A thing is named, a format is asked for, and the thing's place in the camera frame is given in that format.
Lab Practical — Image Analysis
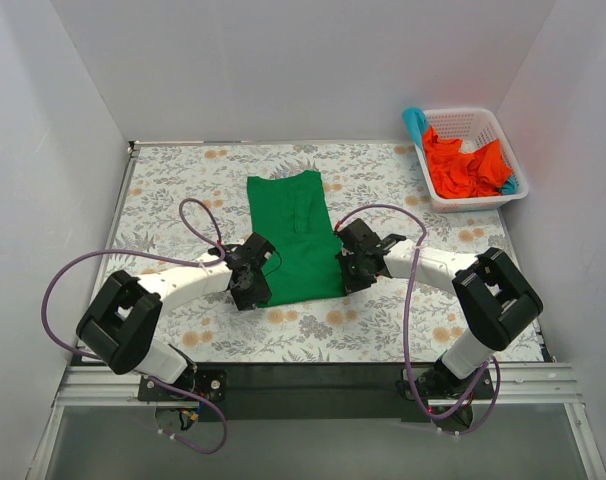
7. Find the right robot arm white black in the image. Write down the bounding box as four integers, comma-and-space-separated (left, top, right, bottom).
336, 219, 543, 398

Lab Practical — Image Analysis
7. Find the aluminium frame rail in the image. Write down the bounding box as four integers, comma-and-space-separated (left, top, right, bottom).
29, 143, 606, 479

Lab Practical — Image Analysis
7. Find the white plastic basket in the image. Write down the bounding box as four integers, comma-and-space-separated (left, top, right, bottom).
402, 107, 529, 213

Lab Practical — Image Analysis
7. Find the green t shirt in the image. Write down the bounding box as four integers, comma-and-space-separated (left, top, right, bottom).
247, 171, 344, 307

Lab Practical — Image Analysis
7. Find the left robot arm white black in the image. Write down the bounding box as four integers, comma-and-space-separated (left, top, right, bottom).
77, 233, 277, 400

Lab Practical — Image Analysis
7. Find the floral table mat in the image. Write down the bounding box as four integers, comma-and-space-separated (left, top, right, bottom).
103, 143, 511, 362

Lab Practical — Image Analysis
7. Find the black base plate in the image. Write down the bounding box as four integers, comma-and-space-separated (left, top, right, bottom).
137, 360, 497, 426

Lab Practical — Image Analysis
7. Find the orange t shirt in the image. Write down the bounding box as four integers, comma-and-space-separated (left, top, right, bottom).
423, 127, 517, 199

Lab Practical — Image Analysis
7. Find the light blue t shirt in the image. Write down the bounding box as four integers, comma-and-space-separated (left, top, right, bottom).
402, 107, 429, 152

